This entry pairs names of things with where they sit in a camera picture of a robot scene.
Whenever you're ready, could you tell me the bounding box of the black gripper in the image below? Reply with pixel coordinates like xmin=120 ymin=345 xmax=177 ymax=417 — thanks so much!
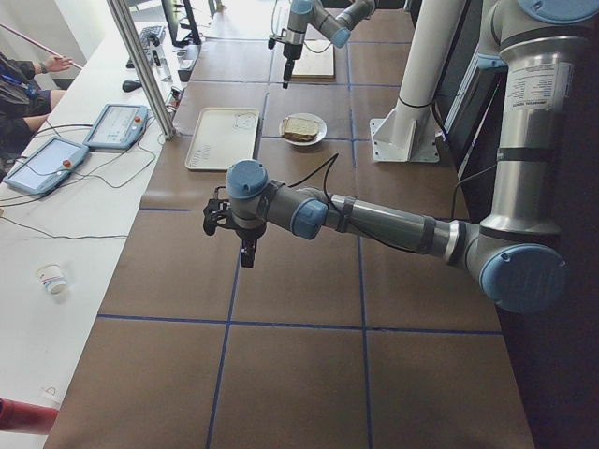
xmin=236 ymin=224 xmax=267 ymax=268
xmin=283 ymin=43 xmax=302 ymax=89

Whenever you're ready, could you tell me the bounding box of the bread slice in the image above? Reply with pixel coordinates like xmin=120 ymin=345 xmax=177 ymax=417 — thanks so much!
xmin=282 ymin=116 xmax=319 ymax=142

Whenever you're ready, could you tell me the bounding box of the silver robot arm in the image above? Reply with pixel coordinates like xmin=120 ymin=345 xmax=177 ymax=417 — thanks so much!
xmin=203 ymin=1 xmax=598 ymax=313
xmin=269 ymin=0 xmax=378 ymax=89

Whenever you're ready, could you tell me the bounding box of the white round plate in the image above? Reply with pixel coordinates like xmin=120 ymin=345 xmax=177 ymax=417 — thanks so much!
xmin=279 ymin=112 xmax=328 ymax=146

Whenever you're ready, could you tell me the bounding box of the wooden cutting board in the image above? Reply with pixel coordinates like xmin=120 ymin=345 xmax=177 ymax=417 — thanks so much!
xmin=292 ymin=39 xmax=335 ymax=79

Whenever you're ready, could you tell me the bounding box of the cream bear tray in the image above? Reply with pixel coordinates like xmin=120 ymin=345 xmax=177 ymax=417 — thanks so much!
xmin=184 ymin=108 xmax=259 ymax=171

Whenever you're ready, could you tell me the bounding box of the black monitor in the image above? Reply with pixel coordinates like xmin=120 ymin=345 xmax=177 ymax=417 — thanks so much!
xmin=161 ymin=0 xmax=201 ymax=48

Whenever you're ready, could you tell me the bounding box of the black computer mouse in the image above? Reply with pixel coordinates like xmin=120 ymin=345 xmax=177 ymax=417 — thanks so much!
xmin=122 ymin=80 xmax=141 ymax=93

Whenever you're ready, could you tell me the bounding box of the far teach pendant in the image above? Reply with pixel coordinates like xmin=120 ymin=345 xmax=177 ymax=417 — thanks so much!
xmin=83 ymin=104 xmax=149 ymax=152

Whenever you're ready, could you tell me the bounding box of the teach pendant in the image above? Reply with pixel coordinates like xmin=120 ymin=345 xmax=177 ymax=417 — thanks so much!
xmin=3 ymin=137 xmax=89 ymax=196
xmin=83 ymin=104 xmax=149 ymax=152

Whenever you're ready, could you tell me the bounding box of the paper cup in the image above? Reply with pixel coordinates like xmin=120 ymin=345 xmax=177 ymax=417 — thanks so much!
xmin=37 ymin=264 xmax=67 ymax=295

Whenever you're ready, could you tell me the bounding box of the near teach pendant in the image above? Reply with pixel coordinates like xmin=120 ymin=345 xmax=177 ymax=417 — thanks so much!
xmin=3 ymin=137 xmax=89 ymax=196

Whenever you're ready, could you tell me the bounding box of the seated person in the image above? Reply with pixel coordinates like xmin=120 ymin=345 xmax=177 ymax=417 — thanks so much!
xmin=1 ymin=53 xmax=73 ymax=158

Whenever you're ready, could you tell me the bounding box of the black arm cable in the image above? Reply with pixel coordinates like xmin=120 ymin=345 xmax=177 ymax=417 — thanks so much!
xmin=285 ymin=152 xmax=497 ymax=253

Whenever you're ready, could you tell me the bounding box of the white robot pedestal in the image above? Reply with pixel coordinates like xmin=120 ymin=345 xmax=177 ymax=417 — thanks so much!
xmin=370 ymin=0 xmax=466 ymax=163

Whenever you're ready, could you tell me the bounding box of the aluminium frame post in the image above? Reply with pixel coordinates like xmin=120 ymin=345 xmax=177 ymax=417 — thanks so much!
xmin=107 ymin=0 xmax=176 ymax=140

